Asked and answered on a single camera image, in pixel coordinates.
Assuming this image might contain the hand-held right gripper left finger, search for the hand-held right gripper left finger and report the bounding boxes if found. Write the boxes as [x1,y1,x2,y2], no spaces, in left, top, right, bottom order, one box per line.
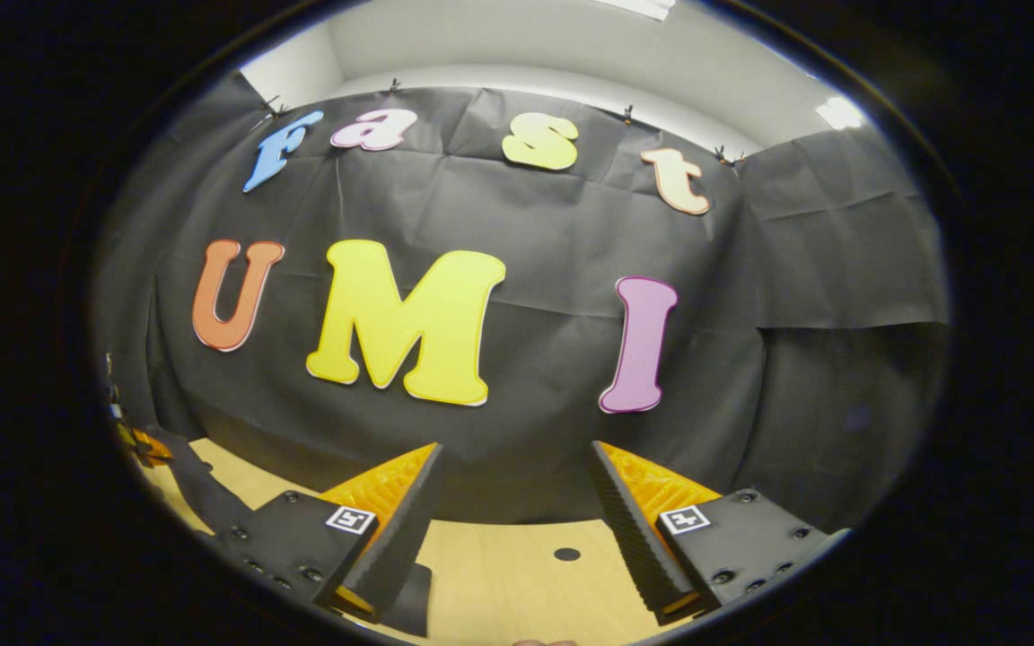
[212,441,446,624]

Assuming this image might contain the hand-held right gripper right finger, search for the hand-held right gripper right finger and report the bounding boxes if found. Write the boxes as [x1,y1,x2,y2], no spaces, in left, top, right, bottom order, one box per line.
[589,440,850,626]

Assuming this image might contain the dark denim jeans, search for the dark denim jeans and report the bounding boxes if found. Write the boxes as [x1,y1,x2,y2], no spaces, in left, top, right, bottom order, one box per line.
[145,426,434,640]

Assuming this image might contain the black backdrop cloth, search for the black backdrop cloth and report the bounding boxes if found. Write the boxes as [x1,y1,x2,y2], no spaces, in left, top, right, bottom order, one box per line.
[91,72,953,532]

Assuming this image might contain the row of small cloth clips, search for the row of small cloth clips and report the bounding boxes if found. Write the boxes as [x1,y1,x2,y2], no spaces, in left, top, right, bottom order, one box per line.
[257,79,747,168]

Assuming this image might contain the white ceiling light panel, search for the white ceiling light panel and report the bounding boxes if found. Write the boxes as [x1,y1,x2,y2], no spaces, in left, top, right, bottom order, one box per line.
[592,0,676,22]
[816,96,867,132]

